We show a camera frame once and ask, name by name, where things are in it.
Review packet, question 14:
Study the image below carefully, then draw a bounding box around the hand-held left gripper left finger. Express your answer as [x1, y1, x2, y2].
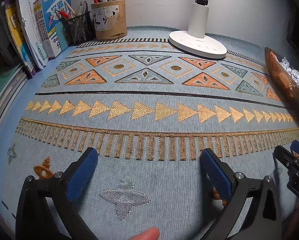
[16, 147, 98, 240]

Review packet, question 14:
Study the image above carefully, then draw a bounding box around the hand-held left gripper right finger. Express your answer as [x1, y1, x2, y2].
[200, 148, 282, 240]

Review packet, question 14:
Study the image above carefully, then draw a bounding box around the heap of small papers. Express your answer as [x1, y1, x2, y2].
[278, 56, 299, 93]

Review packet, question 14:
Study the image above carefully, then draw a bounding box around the person's left hand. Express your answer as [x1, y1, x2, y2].
[128, 227, 160, 240]

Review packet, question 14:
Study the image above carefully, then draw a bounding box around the blue patterned woven mat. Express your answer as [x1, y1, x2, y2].
[0, 25, 299, 240]

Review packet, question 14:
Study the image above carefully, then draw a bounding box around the flat stack of green notebooks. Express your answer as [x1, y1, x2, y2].
[0, 64, 28, 112]

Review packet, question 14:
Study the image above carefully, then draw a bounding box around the black monitor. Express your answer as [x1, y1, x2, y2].
[285, 4, 299, 53]

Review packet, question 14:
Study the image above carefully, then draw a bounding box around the white desk lamp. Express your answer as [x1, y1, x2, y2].
[169, 0, 227, 60]

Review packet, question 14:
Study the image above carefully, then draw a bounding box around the light blue booklet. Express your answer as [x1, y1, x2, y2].
[55, 22, 70, 52]

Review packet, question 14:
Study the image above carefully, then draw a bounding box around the black mesh pen holder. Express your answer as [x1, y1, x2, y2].
[64, 11, 96, 46]

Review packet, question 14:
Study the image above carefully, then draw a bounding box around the yellow cover book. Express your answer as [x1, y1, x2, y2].
[4, 3, 38, 77]

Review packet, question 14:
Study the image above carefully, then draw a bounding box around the bamboo pen holder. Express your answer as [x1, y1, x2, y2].
[91, 0, 128, 40]

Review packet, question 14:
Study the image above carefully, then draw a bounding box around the blue cover workbook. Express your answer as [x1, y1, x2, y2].
[34, 0, 72, 60]

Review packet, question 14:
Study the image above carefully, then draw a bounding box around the bunch of red white pencils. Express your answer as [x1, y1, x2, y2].
[56, 1, 90, 20]

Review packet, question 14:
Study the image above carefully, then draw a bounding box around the row of books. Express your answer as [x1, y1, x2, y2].
[14, 0, 64, 70]

